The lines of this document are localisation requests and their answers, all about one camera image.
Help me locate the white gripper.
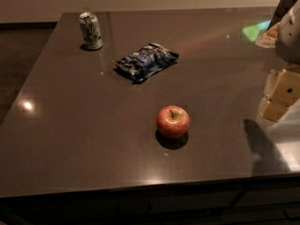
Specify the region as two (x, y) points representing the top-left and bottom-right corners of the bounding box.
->
(259, 0), (300, 122)

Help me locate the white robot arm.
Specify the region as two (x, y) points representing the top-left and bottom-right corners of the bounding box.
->
(259, 0), (300, 173)

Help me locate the red apple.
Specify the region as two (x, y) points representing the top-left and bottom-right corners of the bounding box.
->
(157, 105), (190, 140)

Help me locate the blue chip bag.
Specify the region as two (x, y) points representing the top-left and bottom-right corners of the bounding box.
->
(115, 43), (179, 83)

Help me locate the green white soda can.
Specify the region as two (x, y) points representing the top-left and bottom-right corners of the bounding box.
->
(80, 12), (103, 51)

